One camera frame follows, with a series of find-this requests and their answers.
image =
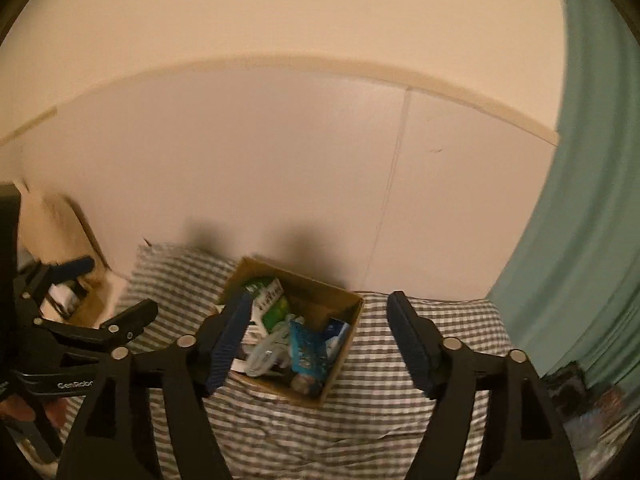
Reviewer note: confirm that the plastic water bottle blue label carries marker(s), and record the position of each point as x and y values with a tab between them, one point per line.
307	355

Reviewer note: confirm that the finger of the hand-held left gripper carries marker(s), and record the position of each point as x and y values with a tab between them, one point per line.
75	266
130	317

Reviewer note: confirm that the blue white tissue pack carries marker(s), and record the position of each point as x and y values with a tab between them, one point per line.
336	335

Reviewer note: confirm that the beige pillow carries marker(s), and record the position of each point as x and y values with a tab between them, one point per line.
55	220

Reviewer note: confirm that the green medicine box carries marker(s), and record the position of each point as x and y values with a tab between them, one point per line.
270	305

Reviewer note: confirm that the clear plastic bag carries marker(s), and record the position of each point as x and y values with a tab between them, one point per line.
597	425

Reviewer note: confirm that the black bag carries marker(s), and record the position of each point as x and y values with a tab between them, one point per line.
567	387

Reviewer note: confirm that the green curtain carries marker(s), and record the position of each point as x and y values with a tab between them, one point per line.
590	210

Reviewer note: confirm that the grey white checked blanket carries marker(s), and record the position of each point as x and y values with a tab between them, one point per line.
375	425

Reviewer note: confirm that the clear plastic blister pack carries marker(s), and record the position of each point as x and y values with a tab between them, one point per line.
270	352

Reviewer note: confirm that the person's left hand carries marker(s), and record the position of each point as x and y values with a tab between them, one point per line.
20	410

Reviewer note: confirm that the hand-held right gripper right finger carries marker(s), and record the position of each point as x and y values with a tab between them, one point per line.
410	346

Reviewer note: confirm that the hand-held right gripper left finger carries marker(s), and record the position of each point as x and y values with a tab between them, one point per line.
230	342

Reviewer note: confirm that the small open cardboard box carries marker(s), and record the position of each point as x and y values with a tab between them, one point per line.
95	300

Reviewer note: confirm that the brown cardboard box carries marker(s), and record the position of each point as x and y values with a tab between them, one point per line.
345	310

